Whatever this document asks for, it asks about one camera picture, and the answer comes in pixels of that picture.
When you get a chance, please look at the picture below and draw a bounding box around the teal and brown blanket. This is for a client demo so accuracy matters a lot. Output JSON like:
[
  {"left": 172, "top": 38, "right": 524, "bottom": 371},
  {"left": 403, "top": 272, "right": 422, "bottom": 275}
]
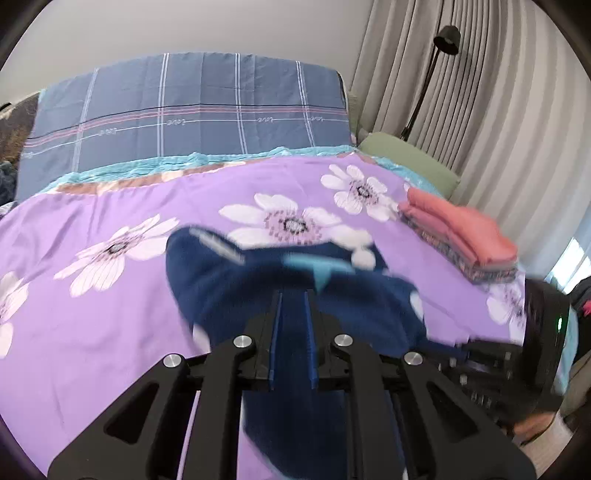
[{"left": 34, "top": 144, "right": 444, "bottom": 197}]

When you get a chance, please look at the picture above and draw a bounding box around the dark patterned cloth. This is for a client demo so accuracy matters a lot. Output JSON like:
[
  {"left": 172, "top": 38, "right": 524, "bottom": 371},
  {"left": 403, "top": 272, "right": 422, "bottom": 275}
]
[{"left": 0, "top": 92, "right": 40, "bottom": 204}]

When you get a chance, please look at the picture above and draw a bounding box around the purple floral blanket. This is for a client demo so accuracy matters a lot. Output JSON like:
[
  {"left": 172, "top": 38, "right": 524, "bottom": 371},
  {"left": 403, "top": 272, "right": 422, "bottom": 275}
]
[{"left": 0, "top": 152, "right": 573, "bottom": 480}]

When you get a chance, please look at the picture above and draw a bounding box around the folded coral clothes stack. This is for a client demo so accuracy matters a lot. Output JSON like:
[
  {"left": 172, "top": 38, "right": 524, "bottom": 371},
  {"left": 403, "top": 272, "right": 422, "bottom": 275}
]
[{"left": 398, "top": 187, "right": 520, "bottom": 284}]

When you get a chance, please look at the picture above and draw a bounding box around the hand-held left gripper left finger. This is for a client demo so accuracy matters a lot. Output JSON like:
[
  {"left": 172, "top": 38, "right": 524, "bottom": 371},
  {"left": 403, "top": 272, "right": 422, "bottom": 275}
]
[{"left": 47, "top": 291, "right": 283, "bottom": 480}]

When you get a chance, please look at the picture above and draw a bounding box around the green pillow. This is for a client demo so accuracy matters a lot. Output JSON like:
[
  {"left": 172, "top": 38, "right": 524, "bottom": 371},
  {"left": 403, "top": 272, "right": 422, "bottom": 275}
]
[{"left": 358, "top": 131, "right": 460, "bottom": 204}]

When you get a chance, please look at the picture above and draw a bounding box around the person's right forearm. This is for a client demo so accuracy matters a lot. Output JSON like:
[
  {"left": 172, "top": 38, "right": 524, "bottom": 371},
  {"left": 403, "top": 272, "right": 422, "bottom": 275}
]
[{"left": 510, "top": 408, "right": 578, "bottom": 450}]

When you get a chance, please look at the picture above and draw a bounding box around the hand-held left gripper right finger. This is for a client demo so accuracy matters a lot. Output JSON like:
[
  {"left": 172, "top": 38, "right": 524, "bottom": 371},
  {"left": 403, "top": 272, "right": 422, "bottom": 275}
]
[{"left": 302, "top": 290, "right": 539, "bottom": 480}]

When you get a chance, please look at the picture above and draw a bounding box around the navy fleece bunny-print garment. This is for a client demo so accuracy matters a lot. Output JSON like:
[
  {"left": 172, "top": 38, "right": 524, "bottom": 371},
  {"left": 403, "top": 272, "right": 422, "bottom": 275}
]
[{"left": 165, "top": 226, "right": 462, "bottom": 480}]

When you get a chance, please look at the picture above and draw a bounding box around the beige curtain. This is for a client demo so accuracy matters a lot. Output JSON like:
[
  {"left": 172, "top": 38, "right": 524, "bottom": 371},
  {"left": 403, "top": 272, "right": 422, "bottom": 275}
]
[{"left": 348, "top": 0, "right": 591, "bottom": 287}]

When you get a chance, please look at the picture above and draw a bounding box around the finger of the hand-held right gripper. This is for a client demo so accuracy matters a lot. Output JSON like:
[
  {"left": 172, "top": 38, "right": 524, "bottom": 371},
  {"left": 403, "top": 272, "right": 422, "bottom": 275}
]
[{"left": 427, "top": 340, "right": 468, "bottom": 366}]

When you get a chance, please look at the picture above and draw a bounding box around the black floor lamp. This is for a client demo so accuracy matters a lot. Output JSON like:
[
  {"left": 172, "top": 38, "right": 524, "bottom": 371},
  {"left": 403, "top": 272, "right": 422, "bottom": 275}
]
[{"left": 399, "top": 25, "right": 461, "bottom": 141}]

